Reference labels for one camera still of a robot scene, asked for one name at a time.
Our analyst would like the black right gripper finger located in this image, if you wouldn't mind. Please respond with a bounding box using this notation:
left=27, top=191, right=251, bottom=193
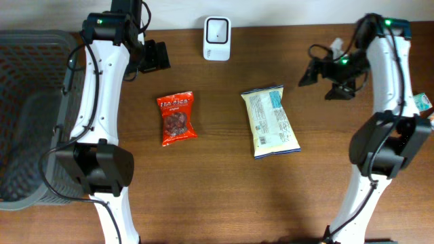
left=298, top=60, right=322, bottom=87
left=325, top=84, right=355, bottom=100

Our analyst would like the red snack package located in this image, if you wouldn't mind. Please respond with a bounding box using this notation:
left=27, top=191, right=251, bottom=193
left=157, top=91, right=197, bottom=146

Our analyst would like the beige snack bag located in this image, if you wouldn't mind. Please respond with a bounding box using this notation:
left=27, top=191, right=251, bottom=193
left=241, top=85, right=301, bottom=159

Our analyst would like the green tissue pack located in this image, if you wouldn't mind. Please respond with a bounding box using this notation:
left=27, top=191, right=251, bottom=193
left=413, top=93, right=433, bottom=112

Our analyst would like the orange tissue pack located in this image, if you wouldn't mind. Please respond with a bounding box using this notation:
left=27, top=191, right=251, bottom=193
left=428, top=113, right=434, bottom=124

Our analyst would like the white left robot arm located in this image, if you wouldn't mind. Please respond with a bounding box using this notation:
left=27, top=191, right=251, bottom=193
left=53, top=1, right=170, bottom=243

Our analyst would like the white barcode scanner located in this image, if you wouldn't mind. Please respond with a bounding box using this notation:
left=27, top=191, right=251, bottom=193
left=203, top=16, right=231, bottom=61

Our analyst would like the grey plastic mesh basket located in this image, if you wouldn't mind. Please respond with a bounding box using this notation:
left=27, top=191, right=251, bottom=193
left=1, top=30, right=84, bottom=211

